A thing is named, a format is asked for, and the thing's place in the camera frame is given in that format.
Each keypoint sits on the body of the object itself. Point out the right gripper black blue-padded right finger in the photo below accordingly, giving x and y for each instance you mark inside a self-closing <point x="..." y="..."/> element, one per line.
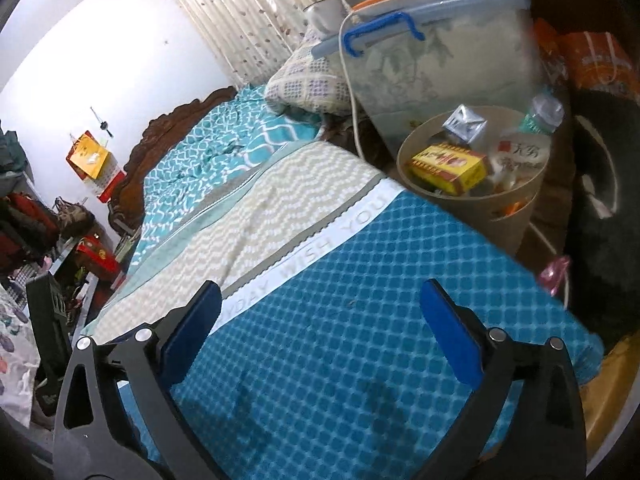
<point x="523" y="418"/>

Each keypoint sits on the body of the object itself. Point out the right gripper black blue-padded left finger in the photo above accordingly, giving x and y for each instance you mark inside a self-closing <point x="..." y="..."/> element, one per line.
<point x="116" y="418"/>

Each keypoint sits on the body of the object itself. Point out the silver blue foil carton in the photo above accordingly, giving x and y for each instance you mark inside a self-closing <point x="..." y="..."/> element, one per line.
<point x="465" y="125"/>

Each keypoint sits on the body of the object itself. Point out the beige round trash bin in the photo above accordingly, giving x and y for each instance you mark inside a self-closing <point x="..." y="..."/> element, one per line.
<point x="501" y="217"/>

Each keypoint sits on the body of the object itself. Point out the cluttered metal shelf rack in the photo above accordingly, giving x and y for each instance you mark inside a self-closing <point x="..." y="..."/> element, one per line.
<point x="29" y="233"/>

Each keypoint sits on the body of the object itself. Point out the red gift box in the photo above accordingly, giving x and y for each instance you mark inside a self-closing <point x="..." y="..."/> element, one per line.
<point x="96" y="259"/>

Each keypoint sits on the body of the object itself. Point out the teal patterned bed blanket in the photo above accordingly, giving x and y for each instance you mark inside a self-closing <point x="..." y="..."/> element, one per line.
<point x="320" y="365"/>

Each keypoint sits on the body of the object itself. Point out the carved brown wooden headboard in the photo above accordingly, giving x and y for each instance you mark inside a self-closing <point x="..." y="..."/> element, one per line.
<point x="126" y="208"/>

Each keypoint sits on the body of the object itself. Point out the yellow red cardboard box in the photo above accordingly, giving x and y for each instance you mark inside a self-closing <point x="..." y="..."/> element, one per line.
<point x="451" y="169"/>

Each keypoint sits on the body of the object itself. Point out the clear plastic water bottle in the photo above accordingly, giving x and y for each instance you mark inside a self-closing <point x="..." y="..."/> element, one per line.
<point x="544" y="116"/>

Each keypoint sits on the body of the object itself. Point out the clear lidded storage bin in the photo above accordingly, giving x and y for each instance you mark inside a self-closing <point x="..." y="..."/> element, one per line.
<point x="425" y="59"/>

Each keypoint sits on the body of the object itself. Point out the white patterned pillow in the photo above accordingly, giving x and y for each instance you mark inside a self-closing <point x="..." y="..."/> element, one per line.
<point x="308" y="83"/>

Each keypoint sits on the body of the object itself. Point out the floral beige curtain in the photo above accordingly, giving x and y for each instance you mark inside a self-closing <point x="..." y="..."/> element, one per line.
<point x="251" y="39"/>

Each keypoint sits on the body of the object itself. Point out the yellow red wall calendar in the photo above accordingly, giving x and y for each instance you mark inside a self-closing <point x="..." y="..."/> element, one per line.
<point x="96" y="167"/>

